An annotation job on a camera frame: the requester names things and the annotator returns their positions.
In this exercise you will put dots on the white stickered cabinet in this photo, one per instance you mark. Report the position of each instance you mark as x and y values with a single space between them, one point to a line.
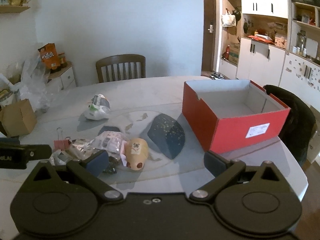
295 80

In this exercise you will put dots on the clear plastic bag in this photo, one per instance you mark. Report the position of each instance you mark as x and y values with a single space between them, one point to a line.
35 80

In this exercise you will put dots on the wooden wall shelf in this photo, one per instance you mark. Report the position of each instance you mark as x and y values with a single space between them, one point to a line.
15 9

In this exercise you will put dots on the orange snack bag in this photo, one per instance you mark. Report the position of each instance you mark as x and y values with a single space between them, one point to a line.
48 56

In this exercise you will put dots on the clear wrapper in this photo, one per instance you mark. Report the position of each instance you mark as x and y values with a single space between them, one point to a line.
82 148

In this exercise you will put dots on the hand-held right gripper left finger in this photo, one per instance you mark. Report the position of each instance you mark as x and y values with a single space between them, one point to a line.
96 163

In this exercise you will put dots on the tan pig plush toy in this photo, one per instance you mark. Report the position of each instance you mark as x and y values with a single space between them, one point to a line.
136 155

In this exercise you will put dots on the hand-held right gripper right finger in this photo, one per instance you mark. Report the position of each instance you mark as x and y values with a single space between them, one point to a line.
215 163

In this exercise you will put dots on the pair of sneakers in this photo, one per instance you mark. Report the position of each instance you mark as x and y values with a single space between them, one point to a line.
217 75

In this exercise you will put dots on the red bottle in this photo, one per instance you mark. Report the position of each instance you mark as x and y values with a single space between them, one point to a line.
227 51

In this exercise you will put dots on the silver foil wrapper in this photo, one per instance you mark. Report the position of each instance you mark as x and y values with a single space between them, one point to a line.
58 158

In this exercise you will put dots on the pink binder clip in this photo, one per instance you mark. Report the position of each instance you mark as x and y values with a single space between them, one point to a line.
61 145

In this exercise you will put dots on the white lower cabinet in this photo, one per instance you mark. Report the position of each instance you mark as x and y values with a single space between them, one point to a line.
260 62

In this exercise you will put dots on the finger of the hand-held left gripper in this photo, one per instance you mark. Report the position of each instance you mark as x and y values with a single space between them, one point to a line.
38 152

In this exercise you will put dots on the red flat package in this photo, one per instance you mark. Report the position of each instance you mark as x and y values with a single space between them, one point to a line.
261 38

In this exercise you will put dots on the dark blue speckled pouch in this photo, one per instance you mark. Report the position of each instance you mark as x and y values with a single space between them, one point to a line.
166 135

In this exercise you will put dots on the glass jar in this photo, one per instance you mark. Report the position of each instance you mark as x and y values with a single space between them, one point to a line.
301 41

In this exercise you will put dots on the small white cabinet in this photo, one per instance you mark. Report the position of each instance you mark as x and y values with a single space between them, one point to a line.
63 78

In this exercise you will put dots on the white marble desktop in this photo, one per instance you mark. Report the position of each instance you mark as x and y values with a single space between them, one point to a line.
150 92

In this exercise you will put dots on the printed cardboard carton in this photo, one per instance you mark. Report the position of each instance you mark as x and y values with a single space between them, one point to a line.
234 52

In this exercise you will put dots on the dark brown door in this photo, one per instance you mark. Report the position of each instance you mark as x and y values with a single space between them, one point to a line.
209 10

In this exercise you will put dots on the white tote bag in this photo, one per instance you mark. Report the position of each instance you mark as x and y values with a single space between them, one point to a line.
228 20

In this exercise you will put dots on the brown cardboard box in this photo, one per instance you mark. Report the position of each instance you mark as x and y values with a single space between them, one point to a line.
18 120

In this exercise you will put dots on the red cardboard box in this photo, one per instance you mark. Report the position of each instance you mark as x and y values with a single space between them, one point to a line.
225 135

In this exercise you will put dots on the brown jar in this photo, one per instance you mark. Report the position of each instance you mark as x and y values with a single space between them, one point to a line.
62 60

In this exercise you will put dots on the small beige box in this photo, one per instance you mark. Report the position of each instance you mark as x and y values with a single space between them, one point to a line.
280 42

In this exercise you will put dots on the brown wooden chair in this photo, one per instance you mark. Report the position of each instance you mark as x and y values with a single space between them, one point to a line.
120 60

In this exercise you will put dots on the white crumpled plastic bag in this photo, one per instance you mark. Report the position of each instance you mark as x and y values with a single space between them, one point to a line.
97 108

